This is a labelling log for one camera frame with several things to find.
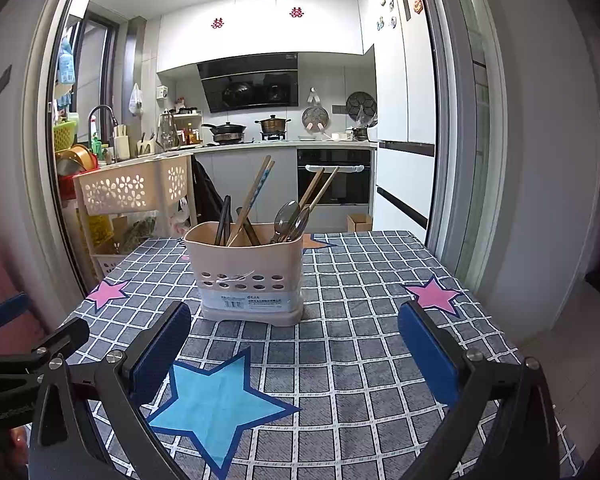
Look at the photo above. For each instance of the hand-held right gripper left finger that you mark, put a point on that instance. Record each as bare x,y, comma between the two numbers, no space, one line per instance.
160,355

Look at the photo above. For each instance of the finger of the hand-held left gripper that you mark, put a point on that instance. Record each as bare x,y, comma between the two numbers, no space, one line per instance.
55,337
7,310

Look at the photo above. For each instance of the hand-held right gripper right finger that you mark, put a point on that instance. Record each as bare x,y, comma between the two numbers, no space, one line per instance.
427,355

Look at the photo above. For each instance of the pink plastic utensil holder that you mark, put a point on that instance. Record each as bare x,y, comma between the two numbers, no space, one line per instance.
245,280

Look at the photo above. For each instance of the blue patterned wooden chopstick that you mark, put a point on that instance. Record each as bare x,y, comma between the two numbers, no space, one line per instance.
262,185

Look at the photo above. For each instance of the grey checked star tablecloth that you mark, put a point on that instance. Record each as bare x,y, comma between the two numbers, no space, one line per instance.
355,310

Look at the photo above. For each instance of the red basin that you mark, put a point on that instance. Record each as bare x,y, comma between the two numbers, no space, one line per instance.
67,185

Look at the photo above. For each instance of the cardboard box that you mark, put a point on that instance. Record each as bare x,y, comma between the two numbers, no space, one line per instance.
360,224

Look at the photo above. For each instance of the beige flower-cutout storage cart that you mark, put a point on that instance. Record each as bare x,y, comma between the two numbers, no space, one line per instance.
112,192

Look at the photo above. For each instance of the dark hanging jacket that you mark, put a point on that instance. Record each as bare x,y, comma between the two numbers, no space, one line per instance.
205,195

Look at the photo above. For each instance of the orange bowl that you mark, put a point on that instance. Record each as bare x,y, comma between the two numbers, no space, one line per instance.
77,156

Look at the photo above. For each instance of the green plastic basket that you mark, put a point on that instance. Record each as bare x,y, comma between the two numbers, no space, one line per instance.
66,136

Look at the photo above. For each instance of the black built-in oven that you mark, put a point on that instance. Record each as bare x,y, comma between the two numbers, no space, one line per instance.
345,190

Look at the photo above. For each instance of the knife block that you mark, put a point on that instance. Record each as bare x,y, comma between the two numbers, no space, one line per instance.
121,145

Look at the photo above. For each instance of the kitchen faucet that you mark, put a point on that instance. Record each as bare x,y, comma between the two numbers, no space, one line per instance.
97,110

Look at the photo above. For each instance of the glass kettle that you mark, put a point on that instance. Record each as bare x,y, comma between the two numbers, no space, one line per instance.
168,132

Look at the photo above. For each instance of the small metal saucepan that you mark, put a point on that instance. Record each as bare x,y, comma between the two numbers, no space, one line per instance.
363,133

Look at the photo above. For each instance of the black wok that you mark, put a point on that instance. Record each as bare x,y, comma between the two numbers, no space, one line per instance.
227,131

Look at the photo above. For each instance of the white kitchen counter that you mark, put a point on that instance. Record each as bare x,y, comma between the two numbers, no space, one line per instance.
280,146

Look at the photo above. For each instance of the white hanging plastic bag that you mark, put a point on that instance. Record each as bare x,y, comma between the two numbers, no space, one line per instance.
135,102

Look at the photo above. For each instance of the sliding glass door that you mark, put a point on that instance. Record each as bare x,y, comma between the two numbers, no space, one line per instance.
460,110

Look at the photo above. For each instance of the metal cooking pot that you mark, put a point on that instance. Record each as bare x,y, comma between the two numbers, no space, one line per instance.
272,125

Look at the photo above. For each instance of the blue hanging towel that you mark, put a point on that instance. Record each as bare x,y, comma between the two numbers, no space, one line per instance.
67,60

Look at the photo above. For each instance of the white refrigerator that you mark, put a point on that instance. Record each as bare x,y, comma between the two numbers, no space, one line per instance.
400,85

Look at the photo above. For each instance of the black range hood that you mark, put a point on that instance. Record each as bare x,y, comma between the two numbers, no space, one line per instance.
250,85

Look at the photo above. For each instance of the white upper cabinets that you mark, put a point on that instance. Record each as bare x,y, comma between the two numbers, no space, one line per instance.
260,30

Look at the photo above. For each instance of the red wall decal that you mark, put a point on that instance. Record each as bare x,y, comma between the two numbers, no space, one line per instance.
218,23
296,13

